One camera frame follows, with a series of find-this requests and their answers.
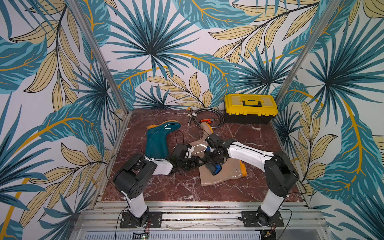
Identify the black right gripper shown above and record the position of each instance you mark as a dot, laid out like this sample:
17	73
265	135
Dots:
214	157

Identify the red handled pliers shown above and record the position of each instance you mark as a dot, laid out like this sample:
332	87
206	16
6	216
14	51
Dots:
208	121

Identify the right aluminium frame post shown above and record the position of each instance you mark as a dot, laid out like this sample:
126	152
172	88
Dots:
323	21

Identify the teal rubber boot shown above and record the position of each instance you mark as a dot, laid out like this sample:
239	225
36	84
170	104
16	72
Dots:
157	146

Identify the aluminium front rail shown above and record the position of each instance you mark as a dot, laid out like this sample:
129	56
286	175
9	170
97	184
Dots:
202	220

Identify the beige boot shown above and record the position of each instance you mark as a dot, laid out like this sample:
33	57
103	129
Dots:
199	146
231	169

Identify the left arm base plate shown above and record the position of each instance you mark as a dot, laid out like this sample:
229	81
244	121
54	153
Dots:
150	219

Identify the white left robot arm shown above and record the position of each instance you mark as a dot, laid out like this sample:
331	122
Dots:
133	178

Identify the yellow black toolbox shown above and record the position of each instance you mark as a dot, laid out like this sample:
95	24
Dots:
249	109

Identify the left aluminium frame post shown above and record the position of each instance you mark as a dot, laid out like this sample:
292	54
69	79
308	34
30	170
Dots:
90	37

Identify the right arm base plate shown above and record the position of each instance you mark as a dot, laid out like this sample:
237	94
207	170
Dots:
255	219

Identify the aluminium frame post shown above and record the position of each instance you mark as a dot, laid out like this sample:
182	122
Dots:
90	37
323	21

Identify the blue grey cloth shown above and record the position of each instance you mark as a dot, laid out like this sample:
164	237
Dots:
215	168

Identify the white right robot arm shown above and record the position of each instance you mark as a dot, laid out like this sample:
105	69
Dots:
281	175

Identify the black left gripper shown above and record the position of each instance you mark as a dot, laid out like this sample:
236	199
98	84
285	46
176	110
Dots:
194	164

